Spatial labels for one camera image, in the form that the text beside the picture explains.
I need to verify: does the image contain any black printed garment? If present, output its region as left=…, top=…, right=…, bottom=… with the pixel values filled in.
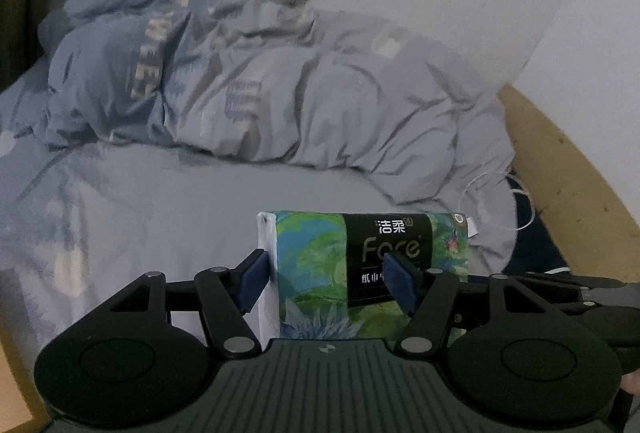
left=502, top=170, right=570, bottom=276

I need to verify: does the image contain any wooden headboard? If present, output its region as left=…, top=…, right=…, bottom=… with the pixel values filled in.
left=499, top=84, right=639, bottom=283

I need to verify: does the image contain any green tissue pack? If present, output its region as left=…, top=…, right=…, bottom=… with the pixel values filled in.
left=257, top=211, right=474, bottom=343

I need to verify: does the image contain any white charger cable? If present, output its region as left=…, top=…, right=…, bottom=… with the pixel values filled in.
left=456, top=170, right=536, bottom=234

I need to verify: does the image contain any open orange cardboard box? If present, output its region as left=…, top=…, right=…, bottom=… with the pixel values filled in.
left=1, top=268, right=50, bottom=432

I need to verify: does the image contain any grey blue crumpled duvet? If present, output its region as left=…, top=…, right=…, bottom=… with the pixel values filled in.
left=37, top=0, right=519, bottom=264

